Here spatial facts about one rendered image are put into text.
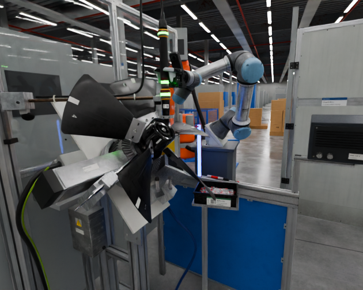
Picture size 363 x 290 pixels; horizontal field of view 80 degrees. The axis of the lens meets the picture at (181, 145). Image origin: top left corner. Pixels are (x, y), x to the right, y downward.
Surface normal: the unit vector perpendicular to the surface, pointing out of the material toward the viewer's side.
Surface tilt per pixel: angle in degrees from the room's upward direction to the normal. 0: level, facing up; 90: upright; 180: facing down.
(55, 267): 90
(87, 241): 90
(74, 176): 50
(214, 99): 90
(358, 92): 89
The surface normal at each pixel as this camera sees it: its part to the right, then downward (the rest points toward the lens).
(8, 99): 0.09, 0.20
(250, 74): 0.16, 0.56
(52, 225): 0.87, 0.08
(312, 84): -0.49, 0.19
